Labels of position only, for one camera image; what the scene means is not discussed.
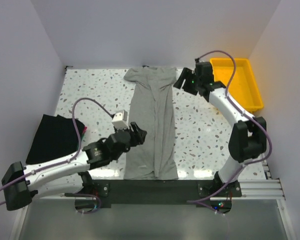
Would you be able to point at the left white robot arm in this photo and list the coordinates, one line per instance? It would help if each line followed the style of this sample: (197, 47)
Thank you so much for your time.
(21, 184)

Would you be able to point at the pink folded t shirt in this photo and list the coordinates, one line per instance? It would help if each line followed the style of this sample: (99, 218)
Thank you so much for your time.
(84, 130)

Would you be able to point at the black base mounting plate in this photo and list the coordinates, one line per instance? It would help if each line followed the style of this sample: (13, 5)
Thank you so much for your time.
(106, 193)

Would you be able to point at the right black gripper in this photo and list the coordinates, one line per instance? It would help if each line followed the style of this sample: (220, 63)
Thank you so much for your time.
(185, 73)

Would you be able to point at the yellow plastic bin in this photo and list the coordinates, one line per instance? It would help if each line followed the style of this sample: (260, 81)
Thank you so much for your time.
(243, 87)

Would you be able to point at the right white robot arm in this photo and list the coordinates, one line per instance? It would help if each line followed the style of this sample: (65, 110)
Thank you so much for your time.
(248, 138)

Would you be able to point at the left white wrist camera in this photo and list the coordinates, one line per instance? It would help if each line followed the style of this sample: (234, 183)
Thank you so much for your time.
(120, 120)

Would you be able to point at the grey t shirt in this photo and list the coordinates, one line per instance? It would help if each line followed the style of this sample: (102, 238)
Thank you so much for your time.
(151, 107)

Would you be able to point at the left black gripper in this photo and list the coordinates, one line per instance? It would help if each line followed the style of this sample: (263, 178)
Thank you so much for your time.
(138, 136)

